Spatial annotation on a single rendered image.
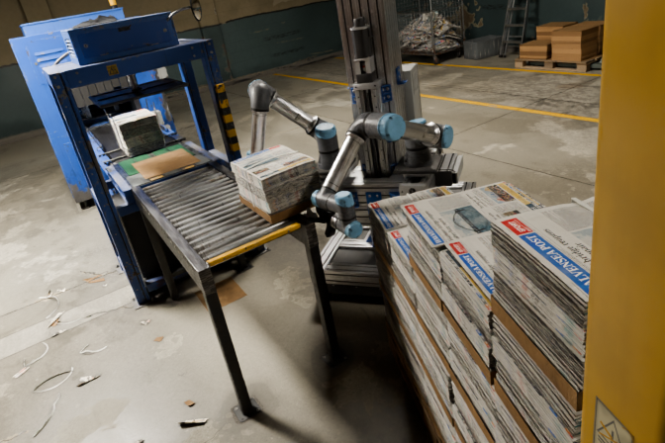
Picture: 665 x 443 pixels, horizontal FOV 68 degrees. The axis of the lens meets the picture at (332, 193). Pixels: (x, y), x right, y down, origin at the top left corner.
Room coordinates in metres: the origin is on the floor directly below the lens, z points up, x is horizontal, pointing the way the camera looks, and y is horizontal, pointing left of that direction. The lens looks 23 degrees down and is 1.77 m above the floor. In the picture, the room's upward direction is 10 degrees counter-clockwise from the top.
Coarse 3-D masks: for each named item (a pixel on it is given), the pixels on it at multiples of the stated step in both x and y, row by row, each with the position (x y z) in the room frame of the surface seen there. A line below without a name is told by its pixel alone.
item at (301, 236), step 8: (216, 168) 2.97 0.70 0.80; (224, 168) 2.94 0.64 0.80; (232, 176) 2.76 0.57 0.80; (296, 216) 2.06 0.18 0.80; (304, 216) 2.04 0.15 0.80; (304, 224) 1.95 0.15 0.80; (312, 224) 1.96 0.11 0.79; (296, 232) 2.05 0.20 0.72; (304, 232) 1.97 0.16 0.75; (312, 232) 1.96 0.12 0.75; (304, 240) 1.98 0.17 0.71; (312, 240) 1.95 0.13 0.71
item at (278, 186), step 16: (288, 160) 2.19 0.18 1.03; (304, 160) 2.14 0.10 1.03; (256, 176) 2.05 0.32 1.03; (272, 176) 2.03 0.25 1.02; (288, 176) 2.07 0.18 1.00; (304, 176) 2.10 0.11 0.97; (256, 192) 2.09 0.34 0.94; (272, 192) 2.02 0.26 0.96; (288, 192) 2.05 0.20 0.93; (304, 192) 2.09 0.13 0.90; (272, 208) 2.01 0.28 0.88; (288, 208) 2.05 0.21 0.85
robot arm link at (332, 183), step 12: (360, 120) 2.09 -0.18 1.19; (348, 132) 2.09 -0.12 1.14; (360, 132) 2.07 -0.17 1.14; (348, 144) 2.05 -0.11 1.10; (360, 144) 2.08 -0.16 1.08; (336, 156) 2.05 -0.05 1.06; (348, 156) 2.02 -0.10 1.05; (336, 168) 1.99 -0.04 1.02; (348, 168) 2.01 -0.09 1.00; (336, 180) 1.96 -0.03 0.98; (324, 192) 1.94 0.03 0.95; (336, 192) 1.95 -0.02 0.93; (324, 204) 1.90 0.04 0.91
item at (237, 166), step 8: (256, 152) 2.39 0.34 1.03; (264, 152) 2.37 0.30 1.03; (272, 152) 2.34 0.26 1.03; (280, 152) 2.33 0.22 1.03; (288, 152) 2.31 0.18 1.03; (240, 160) 2.32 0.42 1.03; (248, 160) 2.29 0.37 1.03; (256, 160) 2.27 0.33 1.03; (232, 168) 2.33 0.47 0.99; (240, 168) 2.20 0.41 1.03; (240, 176) 2.23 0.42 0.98; (240, 184) 2.27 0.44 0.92; (240, 192) 2.31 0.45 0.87; (248, 192) 2.20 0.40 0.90; (248, 200) 2.22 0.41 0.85
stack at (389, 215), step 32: (416, 192) 2.02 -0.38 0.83; (448, 192) 1.96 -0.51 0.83; (384, 224) 1.77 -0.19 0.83; (384, 256) 1.84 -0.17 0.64; (384, 288) 1.92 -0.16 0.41; (416, 288) 1.41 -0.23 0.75; (416, 320) 1.44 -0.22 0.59; (448, 352) 1.14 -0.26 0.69; (448, 384) 1.15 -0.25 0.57; (480, 384) 0.94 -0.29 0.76; (480, 416) 0.94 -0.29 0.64
